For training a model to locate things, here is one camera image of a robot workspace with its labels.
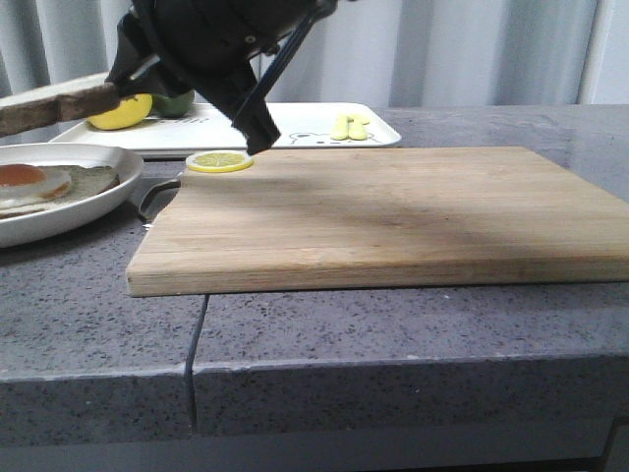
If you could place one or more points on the bottom bread slice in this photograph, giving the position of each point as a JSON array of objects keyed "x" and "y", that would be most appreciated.
[{"x": 86, "y": 183}]

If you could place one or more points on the green lime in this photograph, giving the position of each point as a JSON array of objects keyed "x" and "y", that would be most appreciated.
[{"x": 172, "y": 107}]

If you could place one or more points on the wooden cutting board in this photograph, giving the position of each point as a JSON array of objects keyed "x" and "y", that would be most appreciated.
[{"x": 382, "y": 217}]

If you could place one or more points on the white bread slice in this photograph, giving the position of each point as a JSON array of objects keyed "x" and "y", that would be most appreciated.
[{"x": 49, "y": 105}]

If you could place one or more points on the lemon slice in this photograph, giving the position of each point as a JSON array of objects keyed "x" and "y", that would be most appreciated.
[{"x": 219, "y": 161}]

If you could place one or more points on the white rectangular tray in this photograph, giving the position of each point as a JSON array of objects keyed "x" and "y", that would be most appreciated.
[{"x": 302, "y": 125}]

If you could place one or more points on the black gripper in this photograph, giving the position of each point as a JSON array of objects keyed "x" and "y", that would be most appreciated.
[{"x": 216, "y": 39}]

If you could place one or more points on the yellow lemon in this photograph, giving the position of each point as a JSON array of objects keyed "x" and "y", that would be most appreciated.
[{"x": 130, "y": 112}]

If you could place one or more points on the grey curtain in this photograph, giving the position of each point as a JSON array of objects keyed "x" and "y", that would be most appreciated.
[{"x": 379, "y": 53}]

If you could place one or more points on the yellow plastic fork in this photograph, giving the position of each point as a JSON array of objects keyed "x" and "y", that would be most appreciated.
[{"x": 340, "y": 128}]

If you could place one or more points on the fried egg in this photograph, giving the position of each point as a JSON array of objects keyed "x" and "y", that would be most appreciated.
[{"x": 24, "y": 184}]

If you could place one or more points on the white round plate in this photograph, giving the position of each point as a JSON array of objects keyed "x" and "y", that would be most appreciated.
[{"x": 28, "y": 228}]

